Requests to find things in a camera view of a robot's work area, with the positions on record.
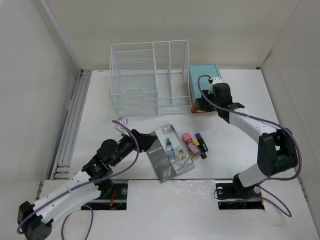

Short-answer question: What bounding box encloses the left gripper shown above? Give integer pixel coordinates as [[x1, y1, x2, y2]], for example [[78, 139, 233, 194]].
[[109, 127, 156, 167]]

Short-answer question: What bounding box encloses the pink glue stick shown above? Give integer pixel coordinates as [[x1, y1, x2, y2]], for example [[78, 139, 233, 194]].
[[182, 133, 200, 158]]

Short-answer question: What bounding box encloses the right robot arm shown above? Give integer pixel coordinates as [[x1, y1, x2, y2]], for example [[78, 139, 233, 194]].
[[131, 82, 301, 202]]

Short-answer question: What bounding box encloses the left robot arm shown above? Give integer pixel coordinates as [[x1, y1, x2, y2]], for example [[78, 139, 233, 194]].
[[17, 129, 158, 240]]

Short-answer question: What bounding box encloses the grey Canon setup guide booklet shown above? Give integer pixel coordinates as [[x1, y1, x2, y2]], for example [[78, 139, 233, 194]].
[[146, 127, 183, 184]]

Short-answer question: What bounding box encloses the yellow cap highlighter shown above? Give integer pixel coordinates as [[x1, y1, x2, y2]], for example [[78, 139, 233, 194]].
[[193, 140, 207, 159]]

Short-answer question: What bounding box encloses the purple cap highlighter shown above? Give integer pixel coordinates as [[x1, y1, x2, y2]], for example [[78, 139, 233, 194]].
[[195, 133, 209, 152]]

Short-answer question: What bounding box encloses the teal and orange drawer box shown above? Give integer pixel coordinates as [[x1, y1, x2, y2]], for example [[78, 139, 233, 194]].
[[188, 63, 222, 114]]

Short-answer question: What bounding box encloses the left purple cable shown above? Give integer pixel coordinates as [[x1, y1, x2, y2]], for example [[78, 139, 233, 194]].
[[16, 119, 140, 239]]

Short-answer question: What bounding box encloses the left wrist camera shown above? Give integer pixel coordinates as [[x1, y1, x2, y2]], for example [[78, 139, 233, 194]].
[[114, 117, 129, 136]]

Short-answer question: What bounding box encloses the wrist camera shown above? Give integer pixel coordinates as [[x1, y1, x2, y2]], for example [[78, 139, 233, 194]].
[[114, 117, 129, 136], [208, 77, 223, 94]]

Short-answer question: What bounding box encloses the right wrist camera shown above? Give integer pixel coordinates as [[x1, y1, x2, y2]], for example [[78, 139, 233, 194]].
[[208, 77, 223, 94]]

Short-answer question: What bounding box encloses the white wire mesh organizer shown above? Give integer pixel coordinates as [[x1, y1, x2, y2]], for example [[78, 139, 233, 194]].
[[109, 40, 192, 117]]

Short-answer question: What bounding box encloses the aluminium rail left side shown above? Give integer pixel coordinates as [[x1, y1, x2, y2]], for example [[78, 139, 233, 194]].
[[48, 69, 92, 180]]

